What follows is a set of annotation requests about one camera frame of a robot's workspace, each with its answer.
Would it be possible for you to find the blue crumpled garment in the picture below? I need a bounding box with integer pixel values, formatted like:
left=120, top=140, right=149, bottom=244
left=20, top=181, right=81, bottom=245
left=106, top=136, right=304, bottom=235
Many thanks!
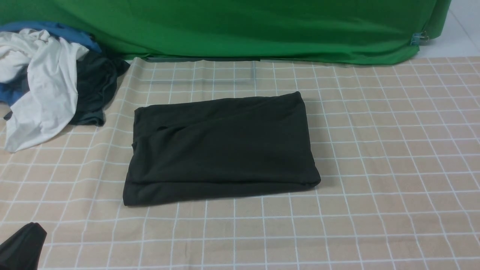
left=0, top=21, right=102, bottom=106

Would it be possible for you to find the white crumpled garment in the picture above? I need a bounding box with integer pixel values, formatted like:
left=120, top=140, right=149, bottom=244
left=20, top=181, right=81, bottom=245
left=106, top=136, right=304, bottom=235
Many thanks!
left=0, top=28, right=89, bottom=153

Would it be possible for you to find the green backdrop cloth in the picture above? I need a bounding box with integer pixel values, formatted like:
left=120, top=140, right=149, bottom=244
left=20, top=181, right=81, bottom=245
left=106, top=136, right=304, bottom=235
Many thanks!
left=1, top=0, right=451, bottom=65

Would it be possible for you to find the dark crumpled garment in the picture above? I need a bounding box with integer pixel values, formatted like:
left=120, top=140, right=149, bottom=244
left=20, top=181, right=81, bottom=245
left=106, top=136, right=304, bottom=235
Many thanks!
left=4, top=50, right=130, bottom=126

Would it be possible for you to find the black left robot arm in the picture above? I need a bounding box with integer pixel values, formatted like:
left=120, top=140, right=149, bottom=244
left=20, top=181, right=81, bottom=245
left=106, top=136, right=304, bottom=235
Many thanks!
left=0, top=222, right=47, bottom=270

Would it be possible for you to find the beige checkered tablecloth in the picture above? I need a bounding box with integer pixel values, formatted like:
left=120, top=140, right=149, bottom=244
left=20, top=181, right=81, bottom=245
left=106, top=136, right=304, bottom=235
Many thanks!
left=0, top=57, right=480, bottom=270

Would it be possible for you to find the dark gray long-sleeve shirt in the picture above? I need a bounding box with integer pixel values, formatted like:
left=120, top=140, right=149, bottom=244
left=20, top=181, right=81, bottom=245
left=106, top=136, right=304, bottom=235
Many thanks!
left=122, top=91, right=321, bottom=207

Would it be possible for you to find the blue binder clip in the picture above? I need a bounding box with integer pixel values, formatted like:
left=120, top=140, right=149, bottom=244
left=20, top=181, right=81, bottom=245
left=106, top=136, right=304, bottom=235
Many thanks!
left=410, top=31, right=430, bottom=46

